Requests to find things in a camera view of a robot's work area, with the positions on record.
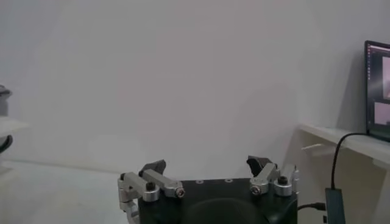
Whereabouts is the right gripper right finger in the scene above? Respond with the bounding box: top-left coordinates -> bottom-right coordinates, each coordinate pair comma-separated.
246,155 -> 300,198

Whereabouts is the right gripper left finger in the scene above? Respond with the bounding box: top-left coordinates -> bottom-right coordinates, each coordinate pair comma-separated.
117,159 -> 186,224

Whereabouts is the black adapter box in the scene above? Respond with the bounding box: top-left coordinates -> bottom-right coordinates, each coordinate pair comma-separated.
324,187 -> 347,224

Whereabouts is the white laptop desk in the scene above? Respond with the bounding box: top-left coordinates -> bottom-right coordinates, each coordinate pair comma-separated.
283,122 -> 390,224

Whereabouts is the black laptop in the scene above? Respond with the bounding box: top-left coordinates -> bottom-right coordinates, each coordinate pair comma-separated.
364,40 -> 390,143

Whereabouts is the black adapter plug cable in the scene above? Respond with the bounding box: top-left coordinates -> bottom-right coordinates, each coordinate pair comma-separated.
296,201 -> 327,212

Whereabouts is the black adapter laptop cable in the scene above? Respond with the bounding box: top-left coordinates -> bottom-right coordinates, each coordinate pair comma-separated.
330,131 -> 370,190

